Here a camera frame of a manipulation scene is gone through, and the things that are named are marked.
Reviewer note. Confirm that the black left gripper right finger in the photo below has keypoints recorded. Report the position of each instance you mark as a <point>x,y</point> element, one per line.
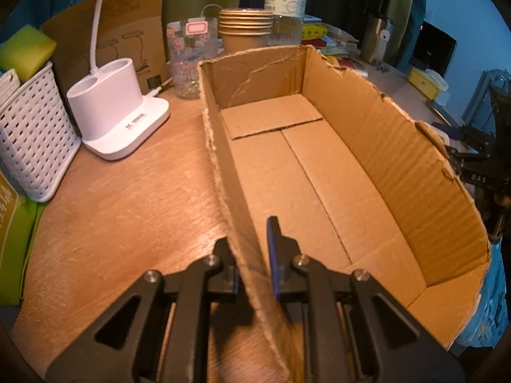
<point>354,330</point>

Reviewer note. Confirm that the clear plastic water bottle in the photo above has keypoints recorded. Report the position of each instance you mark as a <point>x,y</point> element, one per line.
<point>288,21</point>

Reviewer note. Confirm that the brown cardboard box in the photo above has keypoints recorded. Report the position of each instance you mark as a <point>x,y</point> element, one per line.
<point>351,176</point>

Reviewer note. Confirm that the stack of brown paper cups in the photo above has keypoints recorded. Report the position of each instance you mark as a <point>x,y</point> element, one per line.
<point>244,29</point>

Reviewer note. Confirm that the green snack package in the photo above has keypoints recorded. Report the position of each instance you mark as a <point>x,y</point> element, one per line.
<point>19,219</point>

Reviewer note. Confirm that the yellow duck wipes pack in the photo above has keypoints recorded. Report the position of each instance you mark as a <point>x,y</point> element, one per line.
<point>313,31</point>

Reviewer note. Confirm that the brown lamp packaging box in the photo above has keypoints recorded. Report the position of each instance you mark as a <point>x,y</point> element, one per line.
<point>128,28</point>

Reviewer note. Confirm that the stainless steel tumbler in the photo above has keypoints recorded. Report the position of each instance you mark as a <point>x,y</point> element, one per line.
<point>376,39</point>

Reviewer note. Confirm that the white woven plastic basket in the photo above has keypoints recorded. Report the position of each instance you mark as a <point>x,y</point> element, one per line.
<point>38,139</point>

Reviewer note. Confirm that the yellow tissue pack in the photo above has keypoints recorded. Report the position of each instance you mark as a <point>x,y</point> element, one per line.
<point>428,82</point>

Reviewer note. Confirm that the yellow green sponge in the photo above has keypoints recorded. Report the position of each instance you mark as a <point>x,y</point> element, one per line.
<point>27,51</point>

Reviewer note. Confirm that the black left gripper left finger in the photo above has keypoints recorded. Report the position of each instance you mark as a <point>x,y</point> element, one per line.
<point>157,330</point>

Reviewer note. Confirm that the clear glass with stickers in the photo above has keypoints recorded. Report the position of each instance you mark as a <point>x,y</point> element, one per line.
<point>188,43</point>

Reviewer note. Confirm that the white desk lamp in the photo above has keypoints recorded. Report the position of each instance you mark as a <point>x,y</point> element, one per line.
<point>113,116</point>

